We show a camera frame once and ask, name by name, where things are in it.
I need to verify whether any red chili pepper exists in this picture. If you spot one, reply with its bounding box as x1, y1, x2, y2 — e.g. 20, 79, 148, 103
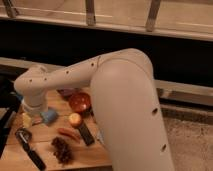
57, 128, 80, 143

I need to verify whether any black handled brush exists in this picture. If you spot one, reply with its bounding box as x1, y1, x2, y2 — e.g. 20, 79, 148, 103
15, 128, 46, 171

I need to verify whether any black rectangular block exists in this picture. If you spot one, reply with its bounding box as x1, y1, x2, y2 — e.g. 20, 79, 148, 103
78, 123, 95, 146

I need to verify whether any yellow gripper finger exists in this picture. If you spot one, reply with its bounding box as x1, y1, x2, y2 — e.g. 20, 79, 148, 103
22, 113, 33, 128

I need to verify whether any wooden board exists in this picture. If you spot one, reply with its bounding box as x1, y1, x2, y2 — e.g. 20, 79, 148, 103
0, 91, 111, 171

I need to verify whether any dark grape bunch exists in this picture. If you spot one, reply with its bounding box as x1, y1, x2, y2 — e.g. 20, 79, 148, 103
51, 137, 73, 164

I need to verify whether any grey blue cloth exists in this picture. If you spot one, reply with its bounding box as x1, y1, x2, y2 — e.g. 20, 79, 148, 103
96, 131, 104, 144

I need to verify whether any purple bowl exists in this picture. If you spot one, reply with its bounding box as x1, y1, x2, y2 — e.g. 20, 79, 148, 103
58, 88, 79, 99

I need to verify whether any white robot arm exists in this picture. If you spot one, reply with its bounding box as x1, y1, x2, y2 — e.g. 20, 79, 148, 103
14, 48, 175, 171

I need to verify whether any red bowl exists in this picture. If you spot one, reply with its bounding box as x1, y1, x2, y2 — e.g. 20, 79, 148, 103
68, 92, 91, 113

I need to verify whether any red yellow apple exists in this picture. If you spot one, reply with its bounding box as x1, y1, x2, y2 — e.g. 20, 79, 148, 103
68, 113, 82, 127

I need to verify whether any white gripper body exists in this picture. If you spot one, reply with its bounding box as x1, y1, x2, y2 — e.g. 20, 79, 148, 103
22, 101, 47, 116

